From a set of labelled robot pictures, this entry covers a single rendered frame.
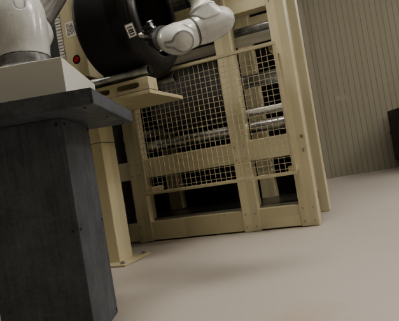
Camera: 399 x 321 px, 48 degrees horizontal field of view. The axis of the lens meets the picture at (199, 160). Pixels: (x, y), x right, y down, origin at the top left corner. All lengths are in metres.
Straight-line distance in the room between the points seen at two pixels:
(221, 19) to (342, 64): 4.59
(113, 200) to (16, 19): 1.19
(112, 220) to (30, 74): 1.19
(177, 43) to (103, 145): 0.93
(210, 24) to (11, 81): 0.71
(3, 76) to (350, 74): 5.25
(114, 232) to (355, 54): 4.59
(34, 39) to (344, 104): 5.06
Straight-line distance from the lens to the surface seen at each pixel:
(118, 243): 2.34
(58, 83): 1.27
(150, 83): 2.10
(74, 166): 1.30
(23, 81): 1.31
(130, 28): 2.09
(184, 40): 1.56
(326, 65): 6.12
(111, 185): 2.34
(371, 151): 6.15
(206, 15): 1.65
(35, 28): 1.43
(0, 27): 1.44
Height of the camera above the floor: 0.42
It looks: 1 degrees up
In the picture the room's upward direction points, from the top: 9 degrees counter-clockwise
